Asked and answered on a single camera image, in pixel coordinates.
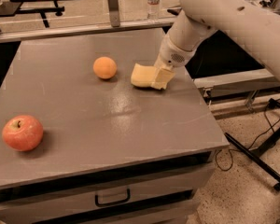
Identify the red apple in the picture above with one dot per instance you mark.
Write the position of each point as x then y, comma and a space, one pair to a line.
23, 133

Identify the black drawer handle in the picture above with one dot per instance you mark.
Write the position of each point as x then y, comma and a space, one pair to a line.
110, 197

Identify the black metal floor stand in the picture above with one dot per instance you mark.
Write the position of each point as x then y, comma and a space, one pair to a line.
262, 142

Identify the yellow sponge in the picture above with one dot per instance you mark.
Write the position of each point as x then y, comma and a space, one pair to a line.
146, 77

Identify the grey drawer cabinet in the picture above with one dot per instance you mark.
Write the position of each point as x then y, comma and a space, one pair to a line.
103, 134

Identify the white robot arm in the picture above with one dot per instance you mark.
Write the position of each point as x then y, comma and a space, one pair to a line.
263, 49

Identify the clear plastic water bottle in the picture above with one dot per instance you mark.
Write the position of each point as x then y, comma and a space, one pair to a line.
153, 9

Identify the left metal bracket post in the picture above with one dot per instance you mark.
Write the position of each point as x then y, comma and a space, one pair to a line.
113, 7

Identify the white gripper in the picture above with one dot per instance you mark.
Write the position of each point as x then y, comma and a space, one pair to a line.
174, 55

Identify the grey horizontal rail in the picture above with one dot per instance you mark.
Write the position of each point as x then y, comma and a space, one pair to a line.
84, 28

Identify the grey low shelf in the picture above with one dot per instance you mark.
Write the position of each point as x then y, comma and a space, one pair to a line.
237, 94

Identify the orange fruit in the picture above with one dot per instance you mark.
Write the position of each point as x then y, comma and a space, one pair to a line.
104, 68

